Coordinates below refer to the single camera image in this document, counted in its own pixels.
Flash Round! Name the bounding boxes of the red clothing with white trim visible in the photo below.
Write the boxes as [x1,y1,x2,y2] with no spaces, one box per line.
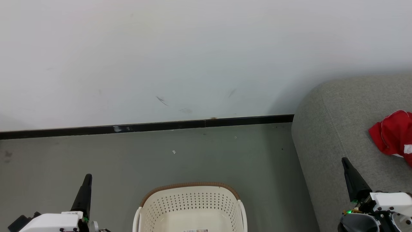
[368,110,412,167]

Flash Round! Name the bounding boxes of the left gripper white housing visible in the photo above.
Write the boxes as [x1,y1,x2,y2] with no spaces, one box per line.
[8,174,111,232]

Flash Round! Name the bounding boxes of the cream perforated laundry basket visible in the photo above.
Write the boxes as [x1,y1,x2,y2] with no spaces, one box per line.
[132,182,248,232]

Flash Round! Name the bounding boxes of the dark baseboard strip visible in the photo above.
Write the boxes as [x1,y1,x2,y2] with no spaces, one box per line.
[0,114,295,140]

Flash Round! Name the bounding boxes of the grey fabric sofa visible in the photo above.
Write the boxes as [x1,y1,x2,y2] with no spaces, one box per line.
[291,73,412,232]

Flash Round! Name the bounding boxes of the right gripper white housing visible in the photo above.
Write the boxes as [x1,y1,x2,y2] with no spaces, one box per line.
[341,157,412,223]

